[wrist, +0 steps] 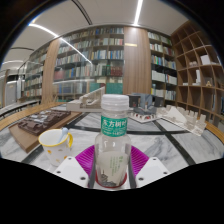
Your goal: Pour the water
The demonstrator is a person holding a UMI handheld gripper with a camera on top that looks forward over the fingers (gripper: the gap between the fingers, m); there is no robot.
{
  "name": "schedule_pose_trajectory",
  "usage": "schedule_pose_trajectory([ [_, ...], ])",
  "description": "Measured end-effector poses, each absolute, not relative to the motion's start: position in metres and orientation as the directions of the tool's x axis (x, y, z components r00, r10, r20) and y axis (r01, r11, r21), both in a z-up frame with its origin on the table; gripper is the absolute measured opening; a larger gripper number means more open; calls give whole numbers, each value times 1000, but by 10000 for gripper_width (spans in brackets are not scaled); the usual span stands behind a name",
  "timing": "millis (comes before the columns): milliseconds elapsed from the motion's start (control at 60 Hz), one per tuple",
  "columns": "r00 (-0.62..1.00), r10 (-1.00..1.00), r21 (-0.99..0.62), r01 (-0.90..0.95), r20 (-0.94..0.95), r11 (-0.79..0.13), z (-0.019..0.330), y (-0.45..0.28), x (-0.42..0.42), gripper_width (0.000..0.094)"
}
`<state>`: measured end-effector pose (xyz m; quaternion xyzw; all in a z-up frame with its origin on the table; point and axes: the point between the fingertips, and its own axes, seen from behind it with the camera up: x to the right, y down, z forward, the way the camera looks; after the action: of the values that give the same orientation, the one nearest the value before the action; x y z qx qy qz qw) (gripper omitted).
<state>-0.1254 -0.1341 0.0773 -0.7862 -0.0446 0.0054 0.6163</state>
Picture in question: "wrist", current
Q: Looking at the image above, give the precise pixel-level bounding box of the dark grey building model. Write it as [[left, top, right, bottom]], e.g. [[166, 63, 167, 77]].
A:
[[127, 93, 163, 124]]

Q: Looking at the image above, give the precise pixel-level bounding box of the wide wall bookshelf with books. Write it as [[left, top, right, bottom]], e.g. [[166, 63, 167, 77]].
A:
[[53, 26, 125, 103]]

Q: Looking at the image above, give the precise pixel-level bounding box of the straight ceiling light strip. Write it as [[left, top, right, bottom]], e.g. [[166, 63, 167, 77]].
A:
[[133, 0, 145, 26]]

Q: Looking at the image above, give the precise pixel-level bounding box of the pale spoon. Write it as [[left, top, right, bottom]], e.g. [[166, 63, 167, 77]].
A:
[[58, 126, 70, 144]]

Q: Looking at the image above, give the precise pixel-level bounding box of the glass-fronted bookshelf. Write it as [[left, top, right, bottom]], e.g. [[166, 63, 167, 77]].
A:
[[21, 46, 51, 101]]

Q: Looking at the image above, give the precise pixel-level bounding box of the brown model on wooden board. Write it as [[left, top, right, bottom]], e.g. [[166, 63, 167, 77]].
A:
[[8, 109, 83, 154]]

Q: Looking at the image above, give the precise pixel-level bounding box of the wooden cubby shelf unit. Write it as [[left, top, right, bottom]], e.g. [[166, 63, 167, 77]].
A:
[[170, 21, 224, 128]]

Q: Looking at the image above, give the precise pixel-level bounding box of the white cup yellow rim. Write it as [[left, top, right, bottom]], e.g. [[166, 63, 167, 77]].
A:
[[38, 128, 75, 167]]

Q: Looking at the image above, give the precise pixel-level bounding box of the beige architectural model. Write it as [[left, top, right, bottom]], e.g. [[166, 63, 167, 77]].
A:
[[65, 85, 106, 113]]

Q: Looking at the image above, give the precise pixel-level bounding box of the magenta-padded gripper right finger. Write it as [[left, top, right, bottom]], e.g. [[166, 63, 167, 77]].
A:
[[128, 144, 172, 190]]

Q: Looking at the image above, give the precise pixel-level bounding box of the white architectural model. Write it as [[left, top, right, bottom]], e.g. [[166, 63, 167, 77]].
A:
[[156, 104, 208, 137]]

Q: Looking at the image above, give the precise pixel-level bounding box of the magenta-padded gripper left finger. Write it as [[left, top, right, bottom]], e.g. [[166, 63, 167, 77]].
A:
[[53, 144, 98, 190]]

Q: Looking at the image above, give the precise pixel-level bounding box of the clear plastic bottle green label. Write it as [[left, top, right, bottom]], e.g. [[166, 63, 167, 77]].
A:
[[94, 93, 133, 189]]

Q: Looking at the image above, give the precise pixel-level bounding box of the narrow wall bookshelf with books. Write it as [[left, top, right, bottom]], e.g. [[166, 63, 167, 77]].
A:
[[148, 31, 179, 103]]

